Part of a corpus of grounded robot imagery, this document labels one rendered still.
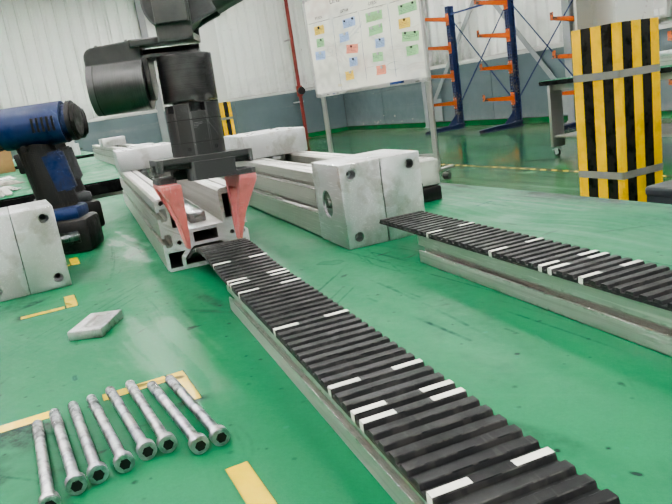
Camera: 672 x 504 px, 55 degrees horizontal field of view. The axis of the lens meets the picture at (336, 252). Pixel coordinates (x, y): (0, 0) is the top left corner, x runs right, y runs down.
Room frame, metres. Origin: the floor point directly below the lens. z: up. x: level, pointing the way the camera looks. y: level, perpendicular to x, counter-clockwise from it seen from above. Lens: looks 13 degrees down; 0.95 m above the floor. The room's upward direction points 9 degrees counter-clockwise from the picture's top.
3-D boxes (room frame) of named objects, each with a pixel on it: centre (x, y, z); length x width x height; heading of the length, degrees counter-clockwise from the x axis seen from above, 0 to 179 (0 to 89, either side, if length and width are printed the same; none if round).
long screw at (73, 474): (0.33, 0.16, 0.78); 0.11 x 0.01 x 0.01; 27
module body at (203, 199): (1.12, 0.28, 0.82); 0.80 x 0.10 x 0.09; 19
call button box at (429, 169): (0.96, -0.11, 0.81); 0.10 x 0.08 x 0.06; 109
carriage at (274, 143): (1.19, 0.10, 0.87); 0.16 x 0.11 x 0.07; 19
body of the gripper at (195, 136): (0.72, 0.13, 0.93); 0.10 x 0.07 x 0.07; 112
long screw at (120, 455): (0.34, 0.15, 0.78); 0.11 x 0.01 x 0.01; 28
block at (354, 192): (0.77, -0.06, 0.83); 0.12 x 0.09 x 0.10; 109
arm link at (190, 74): (0.72, 0.13, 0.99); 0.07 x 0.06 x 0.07; 94
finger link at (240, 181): (0.72, 0.12, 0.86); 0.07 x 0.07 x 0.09; 22
